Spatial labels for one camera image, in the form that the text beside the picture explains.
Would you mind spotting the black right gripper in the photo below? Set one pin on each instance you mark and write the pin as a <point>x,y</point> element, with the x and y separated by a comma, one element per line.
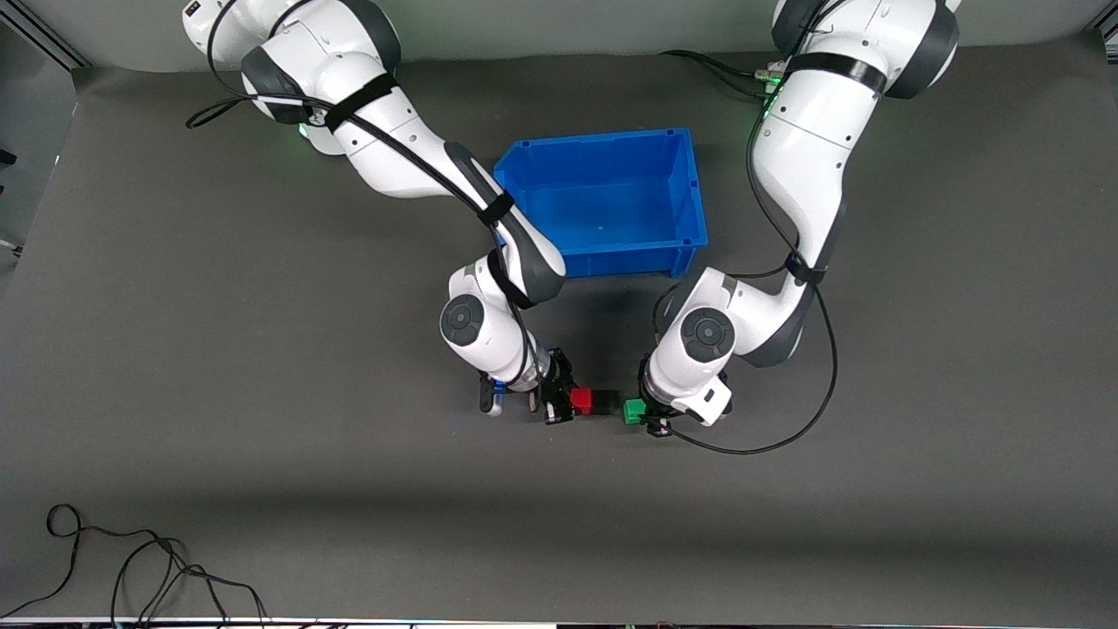
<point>556,384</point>

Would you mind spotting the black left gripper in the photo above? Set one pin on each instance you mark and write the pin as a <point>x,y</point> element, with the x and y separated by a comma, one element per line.
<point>652,422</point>

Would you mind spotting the small green cube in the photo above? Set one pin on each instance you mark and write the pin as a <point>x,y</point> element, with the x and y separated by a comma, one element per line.
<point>634,411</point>

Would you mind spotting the small red cube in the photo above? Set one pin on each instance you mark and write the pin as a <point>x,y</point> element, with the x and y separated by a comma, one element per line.
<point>582,401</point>

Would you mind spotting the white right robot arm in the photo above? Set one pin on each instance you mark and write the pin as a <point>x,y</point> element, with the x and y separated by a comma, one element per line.
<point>393,148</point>

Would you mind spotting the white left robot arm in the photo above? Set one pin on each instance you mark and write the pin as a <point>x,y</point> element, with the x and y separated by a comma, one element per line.
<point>812,148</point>

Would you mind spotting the small black cube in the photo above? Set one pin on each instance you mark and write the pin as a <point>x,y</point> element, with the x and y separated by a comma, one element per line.
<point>606,404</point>

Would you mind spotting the dark grey table mat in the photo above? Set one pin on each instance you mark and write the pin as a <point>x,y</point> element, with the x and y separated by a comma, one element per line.
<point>559,524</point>

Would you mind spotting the blue plastic storage bin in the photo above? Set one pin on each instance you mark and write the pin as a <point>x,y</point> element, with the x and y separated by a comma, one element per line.
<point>611,201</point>

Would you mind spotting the dark aluminium frame bar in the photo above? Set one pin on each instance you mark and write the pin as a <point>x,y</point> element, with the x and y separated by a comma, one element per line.
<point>1107,33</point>
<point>44,33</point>

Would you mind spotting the small black edge bracket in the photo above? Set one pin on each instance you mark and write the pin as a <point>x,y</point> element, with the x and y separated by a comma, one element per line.
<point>7,160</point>

